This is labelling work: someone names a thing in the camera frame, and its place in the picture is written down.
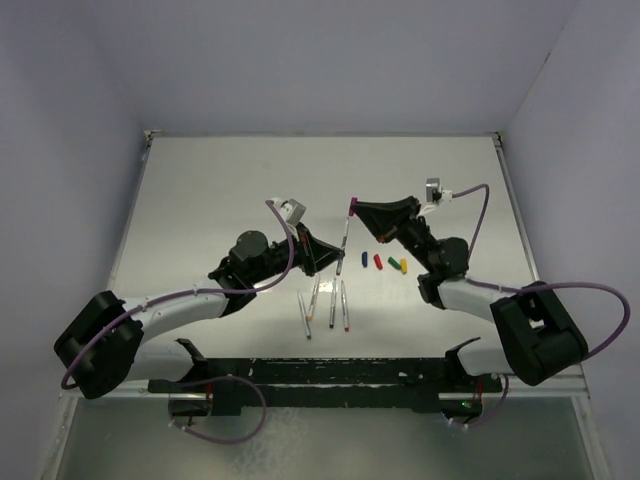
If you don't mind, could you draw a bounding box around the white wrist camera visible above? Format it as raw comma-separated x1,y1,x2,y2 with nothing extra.
419,178,453,217
271,198,306,227

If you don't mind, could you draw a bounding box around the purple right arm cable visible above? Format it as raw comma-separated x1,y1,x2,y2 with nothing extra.
447,183,631,362

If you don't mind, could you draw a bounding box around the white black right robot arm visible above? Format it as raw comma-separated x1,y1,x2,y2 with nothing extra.
351,196,589,391

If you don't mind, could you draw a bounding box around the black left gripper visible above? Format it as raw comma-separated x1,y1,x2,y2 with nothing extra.
248,222,343,285

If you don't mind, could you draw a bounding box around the silver pen green tip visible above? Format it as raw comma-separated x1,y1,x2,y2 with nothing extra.
297,290,312,340

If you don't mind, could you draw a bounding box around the green pen cap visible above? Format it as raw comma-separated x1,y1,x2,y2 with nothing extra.
388,257,401,269

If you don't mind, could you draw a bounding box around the silver pen yellow tip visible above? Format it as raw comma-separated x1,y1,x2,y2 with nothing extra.
306,274,321,322

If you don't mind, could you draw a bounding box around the silver pen red tip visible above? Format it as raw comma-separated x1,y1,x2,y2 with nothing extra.
340,280,350,333

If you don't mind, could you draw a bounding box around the aluminium table edge rail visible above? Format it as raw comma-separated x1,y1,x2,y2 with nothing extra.
491,132,539,280

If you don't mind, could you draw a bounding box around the silver pen purple tip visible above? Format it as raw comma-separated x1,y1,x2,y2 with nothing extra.
335,216,350,277

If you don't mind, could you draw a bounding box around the red pen cap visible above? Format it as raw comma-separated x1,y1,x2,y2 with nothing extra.
373,254,383,270

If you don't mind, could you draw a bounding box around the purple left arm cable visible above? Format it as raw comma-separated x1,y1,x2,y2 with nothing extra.
60,199,296,390

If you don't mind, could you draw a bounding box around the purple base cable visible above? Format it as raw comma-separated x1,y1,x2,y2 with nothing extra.
446,374,510,432
167,375,268,444

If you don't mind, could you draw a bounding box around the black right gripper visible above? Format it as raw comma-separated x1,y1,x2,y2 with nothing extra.
352,196,437,272

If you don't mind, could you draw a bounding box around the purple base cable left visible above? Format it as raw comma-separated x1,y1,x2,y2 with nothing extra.
167,375,268,444

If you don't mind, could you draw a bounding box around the silver pen blue tip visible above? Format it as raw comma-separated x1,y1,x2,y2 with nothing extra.
329,277,337,329

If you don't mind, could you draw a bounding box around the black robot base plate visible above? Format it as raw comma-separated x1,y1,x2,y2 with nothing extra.
148,358,503,416

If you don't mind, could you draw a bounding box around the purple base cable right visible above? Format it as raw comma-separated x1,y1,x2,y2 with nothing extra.
446,374,510,432

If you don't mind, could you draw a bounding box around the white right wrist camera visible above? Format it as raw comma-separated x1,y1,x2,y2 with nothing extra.
419,178,453,217

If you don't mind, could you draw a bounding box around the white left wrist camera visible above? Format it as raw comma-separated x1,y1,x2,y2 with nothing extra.
271,198,306,227

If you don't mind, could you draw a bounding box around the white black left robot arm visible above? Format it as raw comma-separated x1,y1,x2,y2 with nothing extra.
54,224,344,399

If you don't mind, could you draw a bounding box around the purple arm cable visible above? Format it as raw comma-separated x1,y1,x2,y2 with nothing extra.
60,199,296,390
447,183,631,362

